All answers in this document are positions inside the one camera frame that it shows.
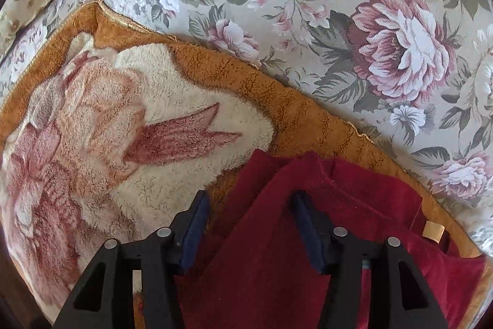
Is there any dark red sweater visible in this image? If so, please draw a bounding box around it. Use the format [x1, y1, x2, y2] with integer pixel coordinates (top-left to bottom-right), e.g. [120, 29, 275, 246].
[173, 149, 488, 329]

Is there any floral fleece blanket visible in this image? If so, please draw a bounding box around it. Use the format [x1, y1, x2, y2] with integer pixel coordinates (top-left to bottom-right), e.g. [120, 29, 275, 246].
[0, 1, 490, 329]

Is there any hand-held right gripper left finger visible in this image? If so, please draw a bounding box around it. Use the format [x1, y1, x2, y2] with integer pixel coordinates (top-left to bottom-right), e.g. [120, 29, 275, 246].
[52, 190, 211, 329]

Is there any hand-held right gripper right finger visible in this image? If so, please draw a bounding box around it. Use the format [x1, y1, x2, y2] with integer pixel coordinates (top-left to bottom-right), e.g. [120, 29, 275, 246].
[291, 190, 449, 329]

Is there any floral upholstered sofa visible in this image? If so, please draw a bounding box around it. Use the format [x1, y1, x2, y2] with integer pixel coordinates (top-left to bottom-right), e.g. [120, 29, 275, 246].
[0, 0, 493, 260]

